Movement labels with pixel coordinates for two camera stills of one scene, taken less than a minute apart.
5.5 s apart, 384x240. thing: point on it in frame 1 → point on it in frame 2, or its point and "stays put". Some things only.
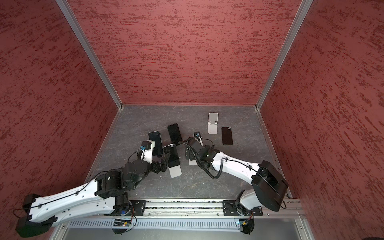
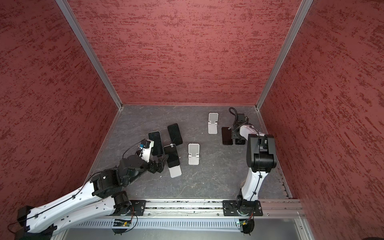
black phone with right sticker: (227, 136) stays put
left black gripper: (163, 164) stays put
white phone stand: (212, 126) stays put
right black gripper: (190, 156) → (234, 135)
